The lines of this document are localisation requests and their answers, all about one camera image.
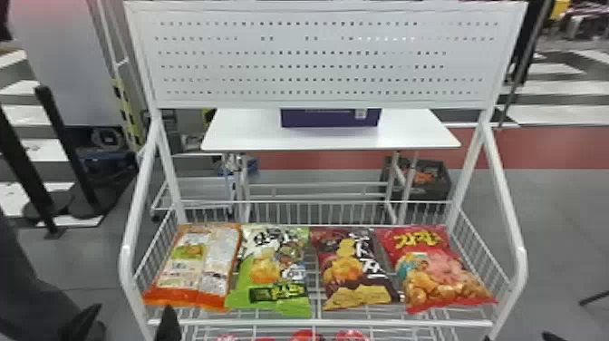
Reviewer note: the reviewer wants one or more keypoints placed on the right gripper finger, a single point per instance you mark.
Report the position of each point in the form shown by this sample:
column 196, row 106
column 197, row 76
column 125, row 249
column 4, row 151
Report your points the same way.
column 554, row 337

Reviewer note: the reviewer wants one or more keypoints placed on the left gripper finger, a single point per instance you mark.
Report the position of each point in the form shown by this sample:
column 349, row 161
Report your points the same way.
column 81, row 321
column 168, row 328

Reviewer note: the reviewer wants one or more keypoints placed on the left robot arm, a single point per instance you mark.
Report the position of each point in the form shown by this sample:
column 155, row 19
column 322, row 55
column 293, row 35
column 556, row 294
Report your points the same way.
column 24, row 295

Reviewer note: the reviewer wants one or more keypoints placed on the orange snack packet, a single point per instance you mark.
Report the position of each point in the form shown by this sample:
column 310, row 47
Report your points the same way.
column 200, row 266

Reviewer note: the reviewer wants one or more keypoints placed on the green snack packet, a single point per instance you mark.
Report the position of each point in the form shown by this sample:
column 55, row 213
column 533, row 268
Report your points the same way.
column 271, row 276

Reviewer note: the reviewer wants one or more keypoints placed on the dark red snack packet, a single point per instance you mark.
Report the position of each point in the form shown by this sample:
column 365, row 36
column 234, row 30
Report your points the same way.
column 352, row 271

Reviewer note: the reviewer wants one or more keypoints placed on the black box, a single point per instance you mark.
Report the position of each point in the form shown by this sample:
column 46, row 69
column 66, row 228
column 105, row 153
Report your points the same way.
column 428, row 181

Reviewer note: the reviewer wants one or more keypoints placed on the white side table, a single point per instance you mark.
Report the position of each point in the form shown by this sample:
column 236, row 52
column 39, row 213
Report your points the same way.
column 328, row 135

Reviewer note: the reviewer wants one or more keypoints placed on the blue box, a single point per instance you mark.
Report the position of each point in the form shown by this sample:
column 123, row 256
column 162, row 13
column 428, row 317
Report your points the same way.
column 328, row 118

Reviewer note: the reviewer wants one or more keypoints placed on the black post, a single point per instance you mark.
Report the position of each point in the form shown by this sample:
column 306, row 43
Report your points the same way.
column 66, row 147
column 21, row 166

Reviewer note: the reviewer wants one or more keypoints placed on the striped post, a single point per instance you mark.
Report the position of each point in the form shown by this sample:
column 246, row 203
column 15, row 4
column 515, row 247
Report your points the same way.
column 127, row 114

